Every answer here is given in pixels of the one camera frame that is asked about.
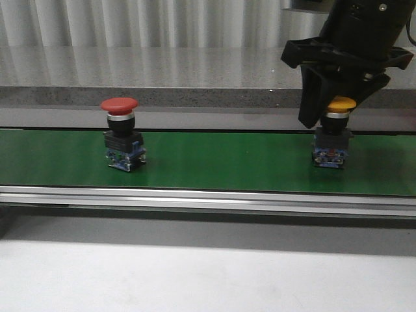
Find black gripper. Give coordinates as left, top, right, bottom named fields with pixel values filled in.
left=281, top=36, right=413, bottom=129

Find yellow push button back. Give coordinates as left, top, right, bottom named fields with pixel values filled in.
left=311, top=96, right=356, bottom=169

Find red push button back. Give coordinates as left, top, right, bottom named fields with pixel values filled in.
left=100, top=97, right=146, bottom=172

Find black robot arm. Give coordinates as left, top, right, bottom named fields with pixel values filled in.
left=281, top=1, right=415, bottom=128

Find green conveyor belt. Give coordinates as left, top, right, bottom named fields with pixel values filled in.
left=1, top=129, right=415, bottom=196

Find grey granite counter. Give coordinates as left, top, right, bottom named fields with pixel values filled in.
left=0, top=46, right=416, bottom=110

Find white pleated curtain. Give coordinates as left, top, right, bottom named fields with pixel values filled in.
left=1, top=1, right=327, bottom=48

